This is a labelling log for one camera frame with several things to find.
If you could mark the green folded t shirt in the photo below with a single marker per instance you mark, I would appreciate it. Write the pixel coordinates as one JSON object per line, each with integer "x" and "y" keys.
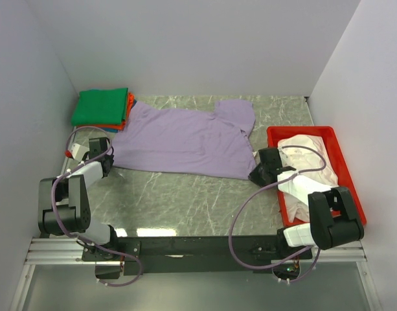
{"x": 101, "y": 107}

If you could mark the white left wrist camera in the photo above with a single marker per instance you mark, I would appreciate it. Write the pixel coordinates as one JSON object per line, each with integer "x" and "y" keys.
{"x": 77, "y": 152}

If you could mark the orange folded t shirt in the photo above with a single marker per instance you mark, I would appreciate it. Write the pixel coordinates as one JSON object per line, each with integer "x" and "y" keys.
{"x": 128, "y": 111}

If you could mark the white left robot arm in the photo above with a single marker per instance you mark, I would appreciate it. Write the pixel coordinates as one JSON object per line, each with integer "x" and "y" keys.
{"x": 67, "y": 199}

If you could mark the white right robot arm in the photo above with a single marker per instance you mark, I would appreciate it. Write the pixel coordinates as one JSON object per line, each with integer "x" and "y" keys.
{"x": 334, "y": 218}

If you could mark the white t shirt in bin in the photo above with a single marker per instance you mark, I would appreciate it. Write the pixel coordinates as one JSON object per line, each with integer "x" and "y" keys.
{"x": 302, "y": 159}

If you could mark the black base beam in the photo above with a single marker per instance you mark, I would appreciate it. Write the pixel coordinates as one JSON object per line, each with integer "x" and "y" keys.
{"x": 187, "y": 254}

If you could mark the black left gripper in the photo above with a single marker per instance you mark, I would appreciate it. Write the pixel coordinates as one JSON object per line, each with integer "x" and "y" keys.
{"x": 110, "y": 157}

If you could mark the lavender t shirt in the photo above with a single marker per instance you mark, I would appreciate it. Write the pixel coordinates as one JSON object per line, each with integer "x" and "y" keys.
{"x": 210, "y": 143}

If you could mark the blue folded t shirt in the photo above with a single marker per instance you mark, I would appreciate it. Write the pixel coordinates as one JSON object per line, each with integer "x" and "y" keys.
{"x": 116, "y": 129}

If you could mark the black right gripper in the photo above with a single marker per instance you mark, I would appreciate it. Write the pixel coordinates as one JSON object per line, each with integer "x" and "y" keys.
{"x": 254, "y": 176}

